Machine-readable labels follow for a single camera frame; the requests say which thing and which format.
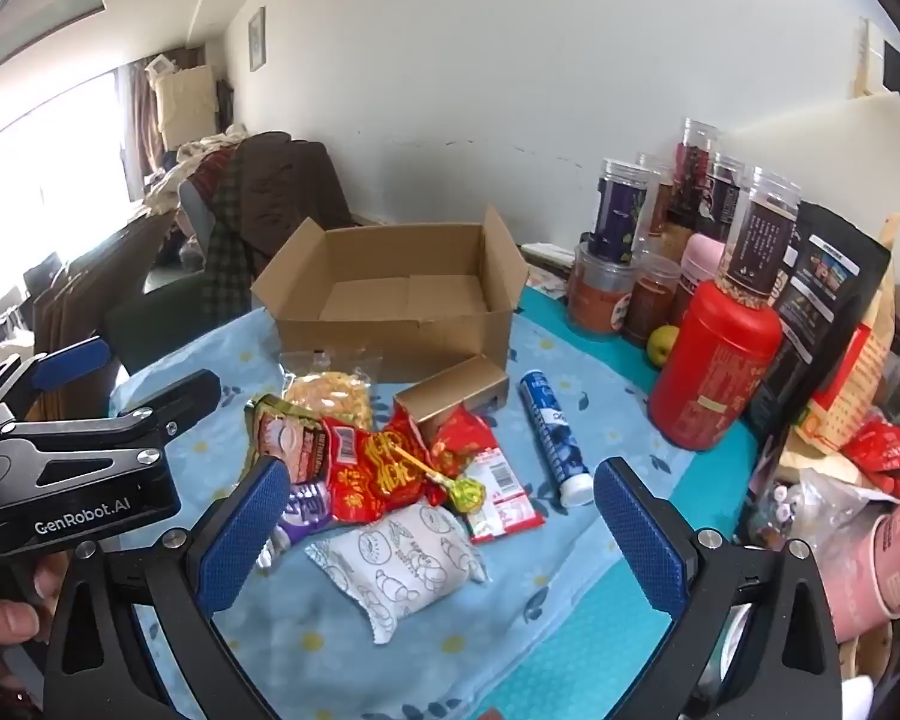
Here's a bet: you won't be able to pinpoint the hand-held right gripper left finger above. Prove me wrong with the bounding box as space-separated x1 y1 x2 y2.
41 456 293 720

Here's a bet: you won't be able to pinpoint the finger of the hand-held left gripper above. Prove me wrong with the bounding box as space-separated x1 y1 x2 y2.
0 369 223 490
0 337 113 422

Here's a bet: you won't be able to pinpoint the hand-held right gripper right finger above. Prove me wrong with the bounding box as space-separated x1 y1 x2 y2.
592 456 845 720

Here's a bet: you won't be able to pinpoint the purple snack packet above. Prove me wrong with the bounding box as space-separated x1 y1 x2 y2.
255 480 335 575

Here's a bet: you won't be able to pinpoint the pink sausage packet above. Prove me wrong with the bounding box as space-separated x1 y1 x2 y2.
244 394 338 485

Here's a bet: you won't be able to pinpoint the red white barcode packet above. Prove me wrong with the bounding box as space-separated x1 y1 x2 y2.
461 450 545 545

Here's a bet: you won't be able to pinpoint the red gold-print snack packet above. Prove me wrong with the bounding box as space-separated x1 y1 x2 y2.
322 409 436 526

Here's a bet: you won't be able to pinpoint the clear bag yellow snacks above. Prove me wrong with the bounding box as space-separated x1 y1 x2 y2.
279 349 385 432

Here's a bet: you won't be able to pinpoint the white printed snack packet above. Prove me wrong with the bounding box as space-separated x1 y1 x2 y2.
304 501 492 646

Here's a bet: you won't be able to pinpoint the yellow green lollipop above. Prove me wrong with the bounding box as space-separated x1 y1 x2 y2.
379 441 488 518

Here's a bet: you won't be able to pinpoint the shiny red snack packet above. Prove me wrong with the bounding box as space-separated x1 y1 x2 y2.
427 403 503 466

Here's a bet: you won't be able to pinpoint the person's left hand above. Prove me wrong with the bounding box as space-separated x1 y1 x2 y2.
0 551 72 691

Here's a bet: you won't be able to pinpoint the brown wooden boards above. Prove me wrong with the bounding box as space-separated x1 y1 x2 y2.
30 210 177 421

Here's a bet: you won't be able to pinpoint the dark green chair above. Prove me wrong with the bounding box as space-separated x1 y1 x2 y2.
105 270 218 376

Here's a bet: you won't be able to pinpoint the blue floral tablecloth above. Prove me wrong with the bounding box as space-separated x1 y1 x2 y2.
109 285 766 720

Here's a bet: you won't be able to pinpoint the blue white tube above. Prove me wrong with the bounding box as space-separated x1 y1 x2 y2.
519 369 597 507

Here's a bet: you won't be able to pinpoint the green plaid cloth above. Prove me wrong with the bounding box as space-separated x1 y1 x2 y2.
199 157 260 316

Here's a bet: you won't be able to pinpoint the red canister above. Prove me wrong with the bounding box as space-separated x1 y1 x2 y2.
649 277 785 452

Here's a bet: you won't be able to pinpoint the grey chair backrest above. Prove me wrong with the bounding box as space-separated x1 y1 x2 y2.
178 178 218 241

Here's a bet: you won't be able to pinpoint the clear plastic bag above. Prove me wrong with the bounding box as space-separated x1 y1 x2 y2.
750 465 893 548

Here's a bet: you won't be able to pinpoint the green apple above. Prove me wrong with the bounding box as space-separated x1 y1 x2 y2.
646 324 681 367

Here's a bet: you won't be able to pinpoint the clear jar red-brown spice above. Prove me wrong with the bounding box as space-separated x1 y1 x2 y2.
622 251 680 350

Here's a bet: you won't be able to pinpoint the brown jacket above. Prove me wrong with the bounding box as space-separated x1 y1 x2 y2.
232 131 361 278

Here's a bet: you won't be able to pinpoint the heap of light clothes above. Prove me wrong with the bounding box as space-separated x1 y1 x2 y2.
144 127 248 215

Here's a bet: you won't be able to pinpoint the clear jar orange powder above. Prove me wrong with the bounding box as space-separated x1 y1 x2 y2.
568 241 638 342

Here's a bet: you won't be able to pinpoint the small gold cardboard box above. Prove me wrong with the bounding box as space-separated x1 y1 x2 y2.
394 354 511 421

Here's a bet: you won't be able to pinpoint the brown curtain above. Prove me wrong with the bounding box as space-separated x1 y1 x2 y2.
116 60 166 181

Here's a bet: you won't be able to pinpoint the red packet white print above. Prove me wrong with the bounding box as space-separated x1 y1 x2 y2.
840 420 900 473

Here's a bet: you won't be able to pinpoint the cream cushion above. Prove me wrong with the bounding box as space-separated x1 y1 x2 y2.
154 64 218 151

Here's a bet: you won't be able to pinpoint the stack of papers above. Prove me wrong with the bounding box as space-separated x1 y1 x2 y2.
521 242 578 301

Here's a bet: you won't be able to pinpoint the pink bottle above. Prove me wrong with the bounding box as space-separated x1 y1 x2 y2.
675 232 728 316

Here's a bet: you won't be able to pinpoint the black stand-up pouch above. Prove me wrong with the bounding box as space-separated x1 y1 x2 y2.
746 202 893 451

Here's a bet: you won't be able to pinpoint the purple label clear jar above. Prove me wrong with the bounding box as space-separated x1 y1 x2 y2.
586 159 650 265

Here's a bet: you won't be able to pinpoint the brown label nut jar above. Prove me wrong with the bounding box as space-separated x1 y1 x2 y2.
722 166 803 308

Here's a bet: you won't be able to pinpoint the clear jar brown contents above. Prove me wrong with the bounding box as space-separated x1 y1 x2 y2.
637 154 676 256

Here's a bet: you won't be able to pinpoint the dark label clear jar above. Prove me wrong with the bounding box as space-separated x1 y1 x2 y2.
701 154 747 241

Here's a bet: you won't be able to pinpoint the tall jar red contents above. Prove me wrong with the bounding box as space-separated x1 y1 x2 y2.
671 118 721 230

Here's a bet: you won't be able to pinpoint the white foam board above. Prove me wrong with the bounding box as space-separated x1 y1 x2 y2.
720 90 900 293

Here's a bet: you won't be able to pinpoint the framed wall picture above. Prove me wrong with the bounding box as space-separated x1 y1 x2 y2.
247 6 268 74

